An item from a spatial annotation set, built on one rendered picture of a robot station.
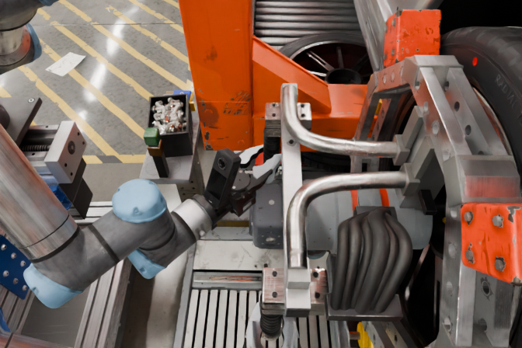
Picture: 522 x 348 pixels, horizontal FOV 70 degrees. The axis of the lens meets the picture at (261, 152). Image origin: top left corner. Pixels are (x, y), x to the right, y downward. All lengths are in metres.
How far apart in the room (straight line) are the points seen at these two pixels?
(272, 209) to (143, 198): 0.68
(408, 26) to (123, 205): 0.54
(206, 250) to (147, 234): 0.92
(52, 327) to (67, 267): 0.84
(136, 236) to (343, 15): 2.05
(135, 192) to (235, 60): 0.49
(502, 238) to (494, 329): 0.15
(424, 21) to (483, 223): 0.39
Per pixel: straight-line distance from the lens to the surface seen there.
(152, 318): 1.56
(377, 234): 0.47
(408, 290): 0.93
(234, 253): 1.51
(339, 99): 1.18
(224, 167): 0.69
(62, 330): 1.42
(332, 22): 2.43
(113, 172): 1.95
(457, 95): 0.57
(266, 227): 1.20
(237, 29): 0.92
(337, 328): 1.34
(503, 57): 0.58
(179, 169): 1.29
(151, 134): 1.12
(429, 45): 0.70
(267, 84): 1.04
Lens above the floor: 1.44
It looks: 50 degrees down
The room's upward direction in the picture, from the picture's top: straight up
